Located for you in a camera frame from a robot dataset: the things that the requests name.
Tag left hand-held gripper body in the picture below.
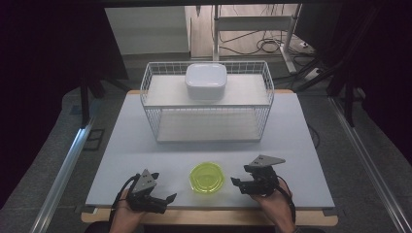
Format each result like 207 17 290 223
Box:
125 168 170 215

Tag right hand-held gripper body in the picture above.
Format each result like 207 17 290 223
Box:
239 154 287 197

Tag green translucent bowl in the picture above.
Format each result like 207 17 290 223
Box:
189 161 226 195

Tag white wire rack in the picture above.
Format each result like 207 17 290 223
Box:
139 60 276 145

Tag white square bowl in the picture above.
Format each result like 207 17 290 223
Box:
184 62 228 101

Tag person's left hand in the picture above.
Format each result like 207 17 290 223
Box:
109 197 148 229

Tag person's right hand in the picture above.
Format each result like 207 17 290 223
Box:
252 179 294 231

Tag black metal stand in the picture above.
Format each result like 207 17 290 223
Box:
78 76 109 128
326 62 359 128

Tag white power strip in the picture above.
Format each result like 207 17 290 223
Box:
303 67 323 83

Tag white panel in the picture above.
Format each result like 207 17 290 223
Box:
104 6 190 56

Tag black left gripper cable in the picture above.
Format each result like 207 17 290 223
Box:
109 174 142 225

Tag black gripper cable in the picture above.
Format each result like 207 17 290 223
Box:
276 175 297 225
109 174 142 225

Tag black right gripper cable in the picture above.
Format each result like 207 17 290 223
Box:
276 175 297 225

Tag aluminium rail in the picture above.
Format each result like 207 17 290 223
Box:
327 96 412 233
29 116 97 233

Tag black floor cables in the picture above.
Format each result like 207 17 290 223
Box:
219 29 314 56

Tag white metal desk frame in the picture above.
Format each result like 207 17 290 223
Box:
211 4 303 75

